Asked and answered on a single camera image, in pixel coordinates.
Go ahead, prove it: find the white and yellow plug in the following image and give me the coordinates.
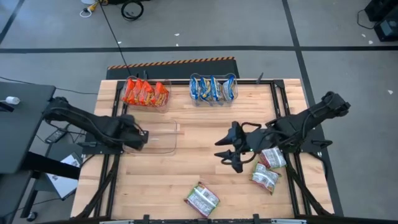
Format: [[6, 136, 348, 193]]
[[79, 0, 108, 18]]

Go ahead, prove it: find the black power adapter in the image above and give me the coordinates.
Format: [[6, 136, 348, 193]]
[[45, 129, 68, 144]]

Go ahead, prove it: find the black box with screen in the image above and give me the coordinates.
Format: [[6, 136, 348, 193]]
[[374, 17, 398, 43]]

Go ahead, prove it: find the black desk base frame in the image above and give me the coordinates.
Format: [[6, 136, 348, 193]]
[[0, 151, 82, 224]]

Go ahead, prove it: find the black aluminium table frame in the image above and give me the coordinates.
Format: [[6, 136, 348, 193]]
[[74, 79, 345, 224]]

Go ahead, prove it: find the red and green ramen pack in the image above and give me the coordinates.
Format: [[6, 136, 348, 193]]
[[259, 146, 288, 170], [183, 182, 221, 218], [249, 161, 281, 196]]

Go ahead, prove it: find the long black floor cable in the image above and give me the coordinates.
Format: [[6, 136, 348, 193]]
[[98, 0, 134, 78]]

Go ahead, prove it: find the thin black floor cable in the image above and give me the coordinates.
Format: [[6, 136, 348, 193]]
[[0, 76, 99, 95]]

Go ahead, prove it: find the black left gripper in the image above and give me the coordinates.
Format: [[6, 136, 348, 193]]
[[118, 114, 149, 152]]

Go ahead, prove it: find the black desk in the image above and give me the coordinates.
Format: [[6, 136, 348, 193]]
[[0, 82, 57, 175]]

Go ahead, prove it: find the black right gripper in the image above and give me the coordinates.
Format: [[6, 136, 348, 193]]
[[213, 121, 259, 174]]

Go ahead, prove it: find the black mat with hazard stripe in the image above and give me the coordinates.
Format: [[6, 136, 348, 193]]
[[106, 56, 241, 80]]

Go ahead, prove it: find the coiled black cable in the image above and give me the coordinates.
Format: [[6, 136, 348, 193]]
[[120, 0, 145, 22]]

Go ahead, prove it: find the black equipment box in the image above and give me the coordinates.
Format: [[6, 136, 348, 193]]
[[364, 0, 398, 22]]

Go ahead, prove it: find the white booklet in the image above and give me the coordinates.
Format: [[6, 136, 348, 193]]
[[46, 154, 82, 200]]

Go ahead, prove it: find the clear plastic bin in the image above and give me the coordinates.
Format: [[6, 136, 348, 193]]
[[120, 74, 172, 113], [122, 119, 178, 156], [188, 73, 239, 108]]

